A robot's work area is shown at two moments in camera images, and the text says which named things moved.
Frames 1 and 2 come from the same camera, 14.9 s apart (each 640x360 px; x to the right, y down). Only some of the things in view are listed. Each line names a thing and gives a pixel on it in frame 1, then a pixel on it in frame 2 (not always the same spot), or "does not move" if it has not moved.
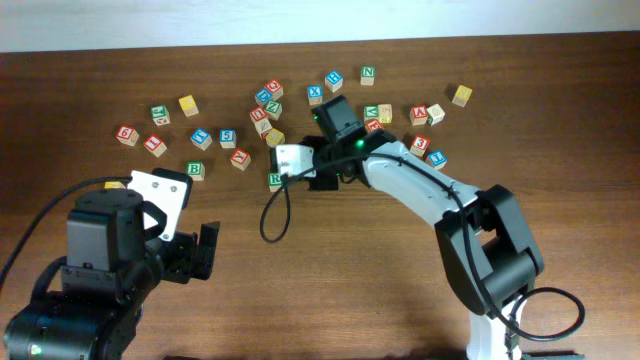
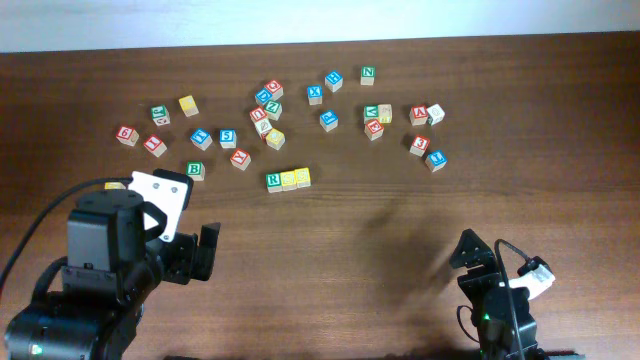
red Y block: (240, 159) does not move
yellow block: (462, 95) -> (302, 177)
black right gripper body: (327, 161) -> (471, 278)
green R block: (274, 182) does not move
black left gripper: (201, 251) does not move
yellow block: (114, 185) does not move
